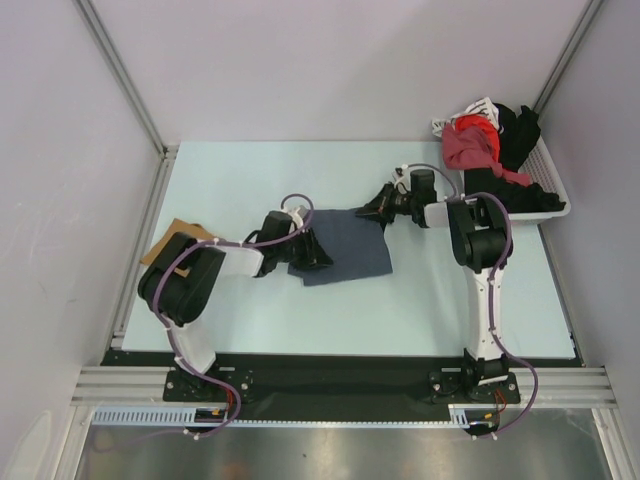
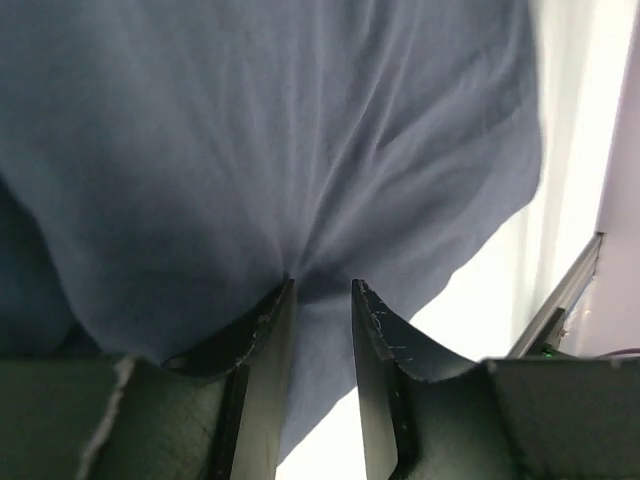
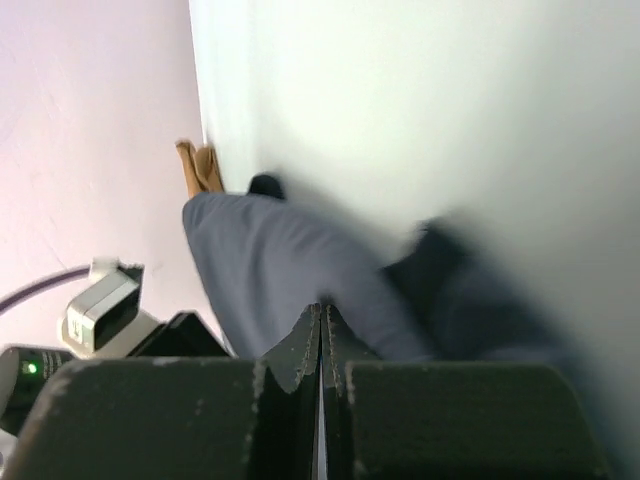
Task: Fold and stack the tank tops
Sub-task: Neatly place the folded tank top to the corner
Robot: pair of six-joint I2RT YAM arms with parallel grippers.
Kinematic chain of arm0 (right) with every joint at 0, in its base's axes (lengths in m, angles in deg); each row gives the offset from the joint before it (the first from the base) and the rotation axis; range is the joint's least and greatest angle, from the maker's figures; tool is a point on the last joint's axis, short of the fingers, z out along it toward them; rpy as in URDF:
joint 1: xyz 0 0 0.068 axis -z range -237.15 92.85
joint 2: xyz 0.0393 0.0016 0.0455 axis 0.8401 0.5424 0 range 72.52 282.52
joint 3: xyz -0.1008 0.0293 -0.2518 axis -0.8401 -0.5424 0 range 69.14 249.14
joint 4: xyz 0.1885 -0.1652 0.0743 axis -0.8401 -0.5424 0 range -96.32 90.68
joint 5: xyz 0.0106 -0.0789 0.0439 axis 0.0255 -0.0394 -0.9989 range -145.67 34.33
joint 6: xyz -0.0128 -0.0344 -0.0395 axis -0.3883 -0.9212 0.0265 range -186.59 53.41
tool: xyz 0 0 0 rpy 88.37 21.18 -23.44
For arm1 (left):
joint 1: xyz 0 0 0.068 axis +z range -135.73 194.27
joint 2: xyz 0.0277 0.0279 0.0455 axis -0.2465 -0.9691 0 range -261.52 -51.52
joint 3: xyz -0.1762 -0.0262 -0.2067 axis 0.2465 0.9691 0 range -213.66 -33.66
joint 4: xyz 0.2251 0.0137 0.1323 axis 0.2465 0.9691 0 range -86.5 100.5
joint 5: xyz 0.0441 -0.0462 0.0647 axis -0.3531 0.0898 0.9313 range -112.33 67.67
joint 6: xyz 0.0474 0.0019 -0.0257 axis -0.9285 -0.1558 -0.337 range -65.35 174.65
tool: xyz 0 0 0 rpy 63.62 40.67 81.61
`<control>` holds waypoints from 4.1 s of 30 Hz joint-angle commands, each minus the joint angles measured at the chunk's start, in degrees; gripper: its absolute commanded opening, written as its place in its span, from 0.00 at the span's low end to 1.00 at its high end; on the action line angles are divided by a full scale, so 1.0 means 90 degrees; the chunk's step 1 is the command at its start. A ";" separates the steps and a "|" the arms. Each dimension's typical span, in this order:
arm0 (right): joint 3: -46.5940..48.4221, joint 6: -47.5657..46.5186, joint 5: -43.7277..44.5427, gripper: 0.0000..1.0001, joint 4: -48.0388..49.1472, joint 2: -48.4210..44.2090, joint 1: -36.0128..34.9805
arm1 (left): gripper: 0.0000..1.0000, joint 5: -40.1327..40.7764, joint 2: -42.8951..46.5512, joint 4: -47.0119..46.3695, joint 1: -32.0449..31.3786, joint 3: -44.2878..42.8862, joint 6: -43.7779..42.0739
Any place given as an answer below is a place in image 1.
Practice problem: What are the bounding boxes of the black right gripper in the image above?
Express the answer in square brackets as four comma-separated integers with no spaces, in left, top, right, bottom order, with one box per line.
[357,182,419,224]

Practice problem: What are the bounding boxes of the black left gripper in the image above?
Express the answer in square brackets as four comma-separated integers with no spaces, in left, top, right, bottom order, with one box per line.
[274,227,332,272]

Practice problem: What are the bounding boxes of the blue printed garment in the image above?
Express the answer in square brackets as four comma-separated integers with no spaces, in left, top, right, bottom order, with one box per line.
[287,209,393,287]

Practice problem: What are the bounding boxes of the tan ribbed tank top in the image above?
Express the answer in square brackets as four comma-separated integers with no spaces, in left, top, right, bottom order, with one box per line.
[140,218,220,279]

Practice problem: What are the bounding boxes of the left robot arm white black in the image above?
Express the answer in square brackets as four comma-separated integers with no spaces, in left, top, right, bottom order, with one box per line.
[137,207,334,400]

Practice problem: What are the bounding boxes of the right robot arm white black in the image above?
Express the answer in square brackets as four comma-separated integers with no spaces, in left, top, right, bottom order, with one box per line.
[356,163,513,401]

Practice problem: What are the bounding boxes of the pink garment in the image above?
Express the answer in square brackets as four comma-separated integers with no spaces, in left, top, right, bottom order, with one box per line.
[442,127,504,174]

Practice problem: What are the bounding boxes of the red garment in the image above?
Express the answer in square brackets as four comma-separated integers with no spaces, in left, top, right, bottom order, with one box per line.
[454,115,532,187]

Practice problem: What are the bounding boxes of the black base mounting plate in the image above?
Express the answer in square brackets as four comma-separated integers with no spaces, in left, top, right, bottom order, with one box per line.
[99,349,521,421]

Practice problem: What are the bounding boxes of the white black printed garment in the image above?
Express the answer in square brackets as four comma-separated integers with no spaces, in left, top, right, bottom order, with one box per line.
[431,97,501,138]

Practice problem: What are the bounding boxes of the grey plastic laundry basket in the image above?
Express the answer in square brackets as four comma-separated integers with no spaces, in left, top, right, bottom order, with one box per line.
[509,137,571,225]

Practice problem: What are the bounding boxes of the left side aluminium rail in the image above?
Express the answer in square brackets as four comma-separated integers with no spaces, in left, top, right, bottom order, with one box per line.
[110,144,180,351]

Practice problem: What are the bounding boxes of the white slotted cable duct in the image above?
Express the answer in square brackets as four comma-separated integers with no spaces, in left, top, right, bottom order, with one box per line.
[92,405,501,429]

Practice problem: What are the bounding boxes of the front aluminium frame rail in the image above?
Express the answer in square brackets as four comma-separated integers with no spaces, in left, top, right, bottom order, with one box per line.
[71,366,617,409]

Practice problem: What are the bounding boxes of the right aluminium frame post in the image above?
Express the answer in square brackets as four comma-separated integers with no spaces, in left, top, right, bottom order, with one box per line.
[532,0,607,117]

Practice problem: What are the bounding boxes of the aluminium frame post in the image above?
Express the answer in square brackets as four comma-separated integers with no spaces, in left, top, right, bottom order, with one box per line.
[74,0,174,159]
[532,0,607,117]

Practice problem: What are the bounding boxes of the left aluminium frame post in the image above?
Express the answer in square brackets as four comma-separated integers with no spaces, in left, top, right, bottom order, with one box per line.
[74,0,174,159]

